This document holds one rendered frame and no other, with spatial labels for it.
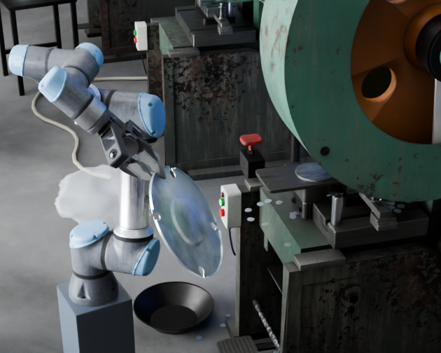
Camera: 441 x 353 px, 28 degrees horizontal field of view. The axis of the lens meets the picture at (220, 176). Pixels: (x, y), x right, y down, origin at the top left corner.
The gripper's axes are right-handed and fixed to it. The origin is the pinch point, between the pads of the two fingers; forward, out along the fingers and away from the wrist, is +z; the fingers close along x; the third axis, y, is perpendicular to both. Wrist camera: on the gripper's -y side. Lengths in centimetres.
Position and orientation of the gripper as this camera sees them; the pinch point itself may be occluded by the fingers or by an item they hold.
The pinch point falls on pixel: (159, 178)
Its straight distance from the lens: 209.9
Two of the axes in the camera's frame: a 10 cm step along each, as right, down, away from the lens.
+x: -7.1, 6.2, 3.4
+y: 0.2, -4.7, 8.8
